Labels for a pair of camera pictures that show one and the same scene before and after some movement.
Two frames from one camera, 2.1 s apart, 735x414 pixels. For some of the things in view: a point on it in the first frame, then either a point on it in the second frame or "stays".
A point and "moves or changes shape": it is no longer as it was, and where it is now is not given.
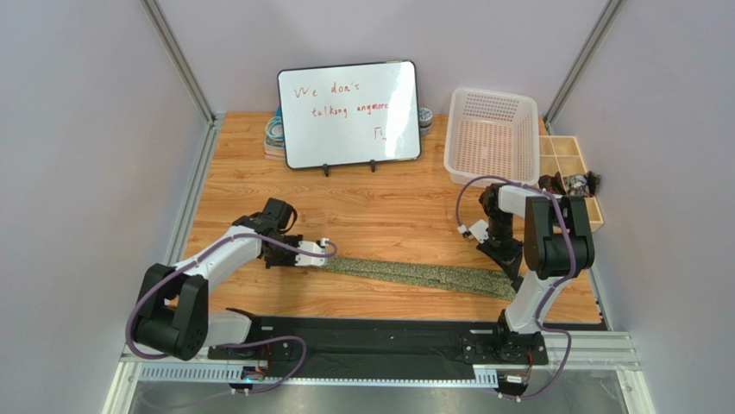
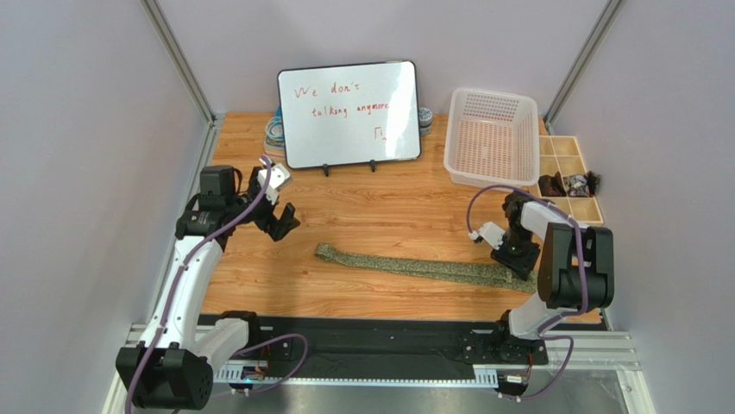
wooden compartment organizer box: x=561 y=153 stays
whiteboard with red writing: x=349 y=113 stays
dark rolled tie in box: x=552 y=184 stays
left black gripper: x=289 y=251 → x=269 y=214
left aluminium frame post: x=190 y=79 stays
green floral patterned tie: x=468 y=281 moves or changes shape
